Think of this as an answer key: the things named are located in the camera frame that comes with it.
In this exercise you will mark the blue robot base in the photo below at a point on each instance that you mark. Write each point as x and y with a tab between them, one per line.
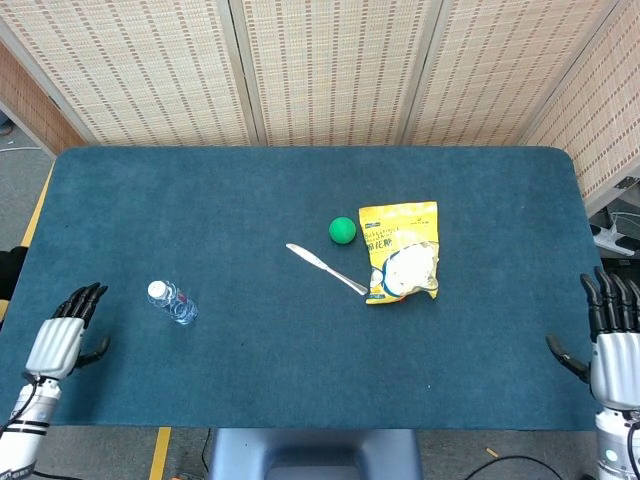
315	455

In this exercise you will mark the blue table cloth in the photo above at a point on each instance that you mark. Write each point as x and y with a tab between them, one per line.
300	325

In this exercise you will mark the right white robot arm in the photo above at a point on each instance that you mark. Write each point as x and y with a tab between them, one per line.
619	442

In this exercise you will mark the yellow snack bag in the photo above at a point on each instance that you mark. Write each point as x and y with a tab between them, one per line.
402	255

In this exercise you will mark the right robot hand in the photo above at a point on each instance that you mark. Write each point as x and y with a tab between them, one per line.
616	360

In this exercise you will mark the white power strip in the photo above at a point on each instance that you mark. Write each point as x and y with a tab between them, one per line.
607	240

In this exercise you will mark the woven folding screen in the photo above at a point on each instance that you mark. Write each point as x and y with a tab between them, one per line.
320	70

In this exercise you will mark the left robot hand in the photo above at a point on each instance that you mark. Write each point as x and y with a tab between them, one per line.
56	342

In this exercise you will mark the transparent water bottle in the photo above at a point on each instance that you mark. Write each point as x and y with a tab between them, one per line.
172	303

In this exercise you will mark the silver table knife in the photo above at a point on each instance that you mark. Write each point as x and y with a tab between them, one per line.
325	267

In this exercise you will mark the green ball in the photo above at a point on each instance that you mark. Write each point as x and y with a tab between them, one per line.
342	230

